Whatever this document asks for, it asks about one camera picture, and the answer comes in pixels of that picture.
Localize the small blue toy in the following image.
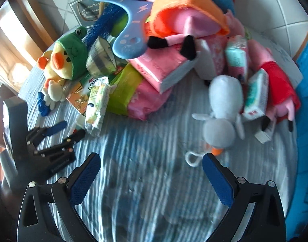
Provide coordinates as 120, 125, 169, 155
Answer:
37, 92, 54, 118

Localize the pig plush orange dress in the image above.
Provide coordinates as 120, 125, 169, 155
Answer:
139, 0, 230, 61

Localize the duck plush green frog hood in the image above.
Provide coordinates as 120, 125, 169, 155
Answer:
37, 26, 89, 109

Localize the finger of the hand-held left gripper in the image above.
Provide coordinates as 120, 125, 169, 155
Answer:
26, 120, 67, 145
35, 129, 86, 157

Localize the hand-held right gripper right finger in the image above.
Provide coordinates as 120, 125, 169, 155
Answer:
202, 153, 288, 242

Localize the white barcode box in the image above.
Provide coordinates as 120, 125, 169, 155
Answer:
254, 122, 276, 145

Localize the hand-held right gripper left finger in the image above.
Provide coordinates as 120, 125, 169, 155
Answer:
16, 152, 102, 242

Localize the teal and pink pack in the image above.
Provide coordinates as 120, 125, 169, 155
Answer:
224, 35, 249, 84

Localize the white bird plush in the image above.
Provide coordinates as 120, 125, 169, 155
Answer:
185, 75, 245, 168

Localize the orange and green box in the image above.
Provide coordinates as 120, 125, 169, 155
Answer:
66, 72, 113, 113

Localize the striped bed sheet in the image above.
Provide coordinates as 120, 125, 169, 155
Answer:
18, 26, 304, 242

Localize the green ball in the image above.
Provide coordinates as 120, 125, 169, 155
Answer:
112, 14, 128, 38

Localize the long white box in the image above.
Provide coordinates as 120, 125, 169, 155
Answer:
242, 69, 270, 121

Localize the small white box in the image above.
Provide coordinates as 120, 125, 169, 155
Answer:
68, 113, 87, 135

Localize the pink floral tissue pack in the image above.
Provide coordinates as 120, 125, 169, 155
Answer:
195, 34, 229, 80

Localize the yellow snack pack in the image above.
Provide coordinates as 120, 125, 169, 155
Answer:
84, 76, 111, 138

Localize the blue plastic crate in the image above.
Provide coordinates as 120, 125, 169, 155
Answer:
289, 29, 308, 242

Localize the pink and lime pack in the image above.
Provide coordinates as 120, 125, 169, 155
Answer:
109, 64, 174, 121

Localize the black gift box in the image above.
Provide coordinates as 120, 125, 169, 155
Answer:
69, 0, 123, 29

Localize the grey striped folded pack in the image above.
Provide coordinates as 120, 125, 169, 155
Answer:
86, 37, 117, 76

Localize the pig plush red dress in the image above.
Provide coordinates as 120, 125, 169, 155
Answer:
245, 39, 302, 133

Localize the wooden wall trim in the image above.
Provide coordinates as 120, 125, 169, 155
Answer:
0, 0, 71, 94
294, 25, 308, 58

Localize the blue plastic boomerang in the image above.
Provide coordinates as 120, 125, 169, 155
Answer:
90, 0, 153, 60

